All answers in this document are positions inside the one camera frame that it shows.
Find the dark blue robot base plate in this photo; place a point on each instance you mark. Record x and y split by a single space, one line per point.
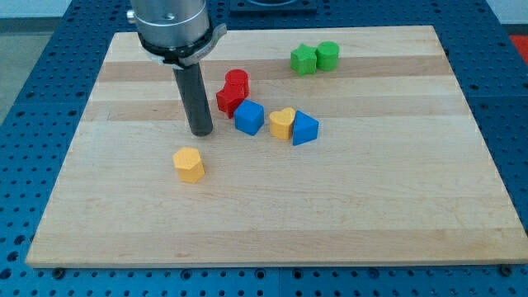
271 6

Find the red cylinder block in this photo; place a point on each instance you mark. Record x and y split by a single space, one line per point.
237 80

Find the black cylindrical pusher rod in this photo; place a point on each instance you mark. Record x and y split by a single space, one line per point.
194 99

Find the blue triangle block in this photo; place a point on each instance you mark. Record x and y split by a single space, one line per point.
305 128

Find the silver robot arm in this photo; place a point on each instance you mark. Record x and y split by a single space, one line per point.
180 33

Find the yellow hexagon block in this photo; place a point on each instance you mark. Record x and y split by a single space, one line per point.
189 164

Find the green cylinder block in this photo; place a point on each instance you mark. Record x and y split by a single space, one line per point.
327 54

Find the blue cube block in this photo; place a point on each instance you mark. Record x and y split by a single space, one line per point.
249 117

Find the green star block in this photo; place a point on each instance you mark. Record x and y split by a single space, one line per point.
303 60

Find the red star block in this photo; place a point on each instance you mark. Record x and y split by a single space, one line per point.
230 97

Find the wooden board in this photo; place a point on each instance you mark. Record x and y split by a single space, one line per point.
399 174

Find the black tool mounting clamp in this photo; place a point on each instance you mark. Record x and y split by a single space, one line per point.
185 56

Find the yellow heart block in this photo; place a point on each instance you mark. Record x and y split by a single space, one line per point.
281 123

